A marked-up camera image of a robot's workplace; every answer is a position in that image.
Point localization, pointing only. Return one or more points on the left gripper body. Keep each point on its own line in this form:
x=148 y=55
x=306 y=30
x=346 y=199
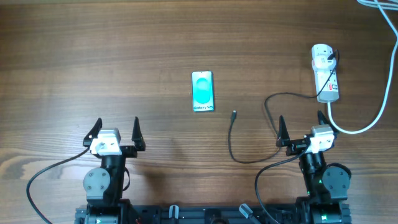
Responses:
x=128 y=151

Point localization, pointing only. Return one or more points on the white power strip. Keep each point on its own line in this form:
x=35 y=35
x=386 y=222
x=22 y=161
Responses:
x=326 y=82

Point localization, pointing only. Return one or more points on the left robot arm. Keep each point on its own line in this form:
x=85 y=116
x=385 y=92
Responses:
x=104 y=186

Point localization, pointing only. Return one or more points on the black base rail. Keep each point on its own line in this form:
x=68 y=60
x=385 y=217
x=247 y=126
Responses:
x=282 y=213

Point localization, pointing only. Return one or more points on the Galaxy smartphone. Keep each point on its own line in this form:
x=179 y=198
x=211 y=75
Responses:
x=202 y=91

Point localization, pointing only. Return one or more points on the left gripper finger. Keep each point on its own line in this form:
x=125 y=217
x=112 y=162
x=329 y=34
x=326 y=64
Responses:
x=137 y=137
x=93 y=133

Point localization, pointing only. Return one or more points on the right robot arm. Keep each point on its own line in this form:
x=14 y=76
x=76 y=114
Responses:
x=327 y=184

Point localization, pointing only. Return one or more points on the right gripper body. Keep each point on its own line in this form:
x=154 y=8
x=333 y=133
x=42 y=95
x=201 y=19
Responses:
x=296 y=147

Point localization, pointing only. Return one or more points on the white USB charger plug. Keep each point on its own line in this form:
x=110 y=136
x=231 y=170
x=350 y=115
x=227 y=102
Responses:
x=322 y=62

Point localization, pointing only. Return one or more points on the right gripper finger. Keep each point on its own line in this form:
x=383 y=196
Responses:
x=323 y=120
x=283 y=138

